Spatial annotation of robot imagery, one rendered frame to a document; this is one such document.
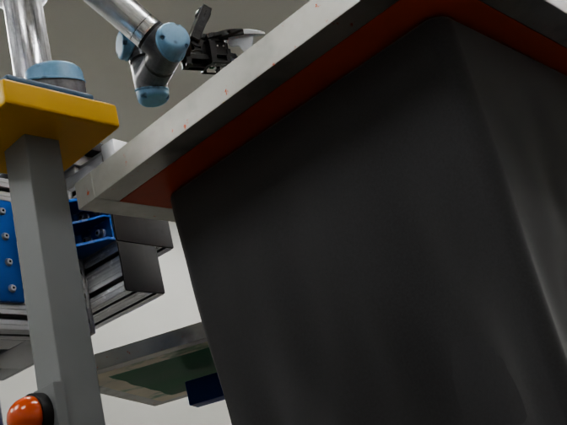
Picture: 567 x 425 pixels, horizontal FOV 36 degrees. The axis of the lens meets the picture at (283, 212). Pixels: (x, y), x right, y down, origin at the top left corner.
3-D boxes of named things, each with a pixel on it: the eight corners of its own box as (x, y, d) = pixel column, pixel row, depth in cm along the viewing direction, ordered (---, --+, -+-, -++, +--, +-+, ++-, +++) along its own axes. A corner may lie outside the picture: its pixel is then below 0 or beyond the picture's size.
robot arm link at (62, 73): (37, 109, 164) (28, 48, 168) (24, 143, 174) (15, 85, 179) (99, 110, 169) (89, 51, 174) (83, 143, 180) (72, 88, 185)
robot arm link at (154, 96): (148, 83, 192) (139, 42, 196) (132, 110, 201) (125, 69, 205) (180, 85, 196) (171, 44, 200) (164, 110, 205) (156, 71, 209)
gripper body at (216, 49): (222, 75, 218) (177, 73, 212) (217, 44, 220) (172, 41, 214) (234, 61, 212) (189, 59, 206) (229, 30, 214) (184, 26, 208)
